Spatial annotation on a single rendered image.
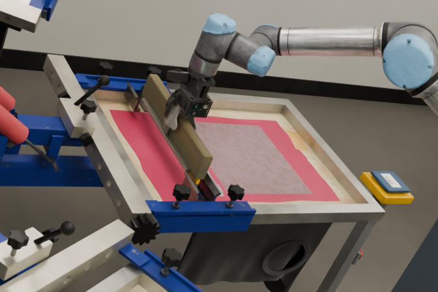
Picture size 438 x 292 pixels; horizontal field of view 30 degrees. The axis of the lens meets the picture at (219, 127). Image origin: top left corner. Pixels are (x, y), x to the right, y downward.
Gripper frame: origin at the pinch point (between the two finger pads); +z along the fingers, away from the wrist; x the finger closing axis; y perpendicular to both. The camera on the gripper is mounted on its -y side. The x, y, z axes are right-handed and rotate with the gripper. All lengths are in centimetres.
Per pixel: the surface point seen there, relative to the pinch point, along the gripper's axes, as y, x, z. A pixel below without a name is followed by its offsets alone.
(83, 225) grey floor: -77, 31, 104
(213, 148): -3.9, 18.7, 9.0
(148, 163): 4.1, -6.1, 9.0
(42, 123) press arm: 0.5, -37.4, 0.2
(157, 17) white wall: -201, 104, 64
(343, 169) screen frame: 9, 58, 6
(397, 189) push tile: 16, 77, 8
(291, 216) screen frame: 29.0, 26.1, 6.8
